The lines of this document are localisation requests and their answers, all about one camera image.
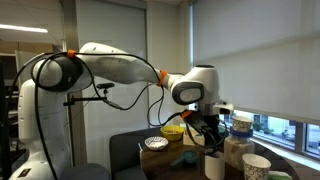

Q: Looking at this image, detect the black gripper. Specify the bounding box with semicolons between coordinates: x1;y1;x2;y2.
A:
186;111;223;155

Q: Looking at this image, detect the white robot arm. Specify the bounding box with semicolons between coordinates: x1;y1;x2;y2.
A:
9;42;222;180

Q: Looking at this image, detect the white jug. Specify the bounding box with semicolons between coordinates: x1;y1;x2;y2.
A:
205;151;225;180

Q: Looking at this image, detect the clear jar with grains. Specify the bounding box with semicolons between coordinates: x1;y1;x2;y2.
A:
224;128;255;171

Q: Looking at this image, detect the teal measuring scoop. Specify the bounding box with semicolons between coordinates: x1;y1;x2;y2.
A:
170;150;198;166

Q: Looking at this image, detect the patterned paper cup on jar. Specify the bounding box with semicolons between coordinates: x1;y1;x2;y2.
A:
232;116;253;132

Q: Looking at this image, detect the yellow bowl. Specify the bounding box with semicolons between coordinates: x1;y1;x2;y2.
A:
160;125;184;141

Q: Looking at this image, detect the patterned paper cup front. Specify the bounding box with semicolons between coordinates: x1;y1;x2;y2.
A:
242;154;271;180

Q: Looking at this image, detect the patterned white plate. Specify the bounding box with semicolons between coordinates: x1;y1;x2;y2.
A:
144;136;168;151

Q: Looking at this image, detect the green white cloth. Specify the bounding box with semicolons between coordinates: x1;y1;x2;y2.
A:
268;171;293;180

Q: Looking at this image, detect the dark grey sofa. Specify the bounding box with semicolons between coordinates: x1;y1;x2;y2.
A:
59;128;160;180

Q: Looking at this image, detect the white roller blind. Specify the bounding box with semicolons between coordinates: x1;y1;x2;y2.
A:
193;0;320;124

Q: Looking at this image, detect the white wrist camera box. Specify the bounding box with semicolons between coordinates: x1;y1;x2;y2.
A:
213;102;234;115

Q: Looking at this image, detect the black camera on stand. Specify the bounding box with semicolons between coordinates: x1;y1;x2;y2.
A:
96;83;115;97

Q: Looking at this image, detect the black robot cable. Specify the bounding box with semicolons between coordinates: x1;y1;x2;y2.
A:
6;51;231;180

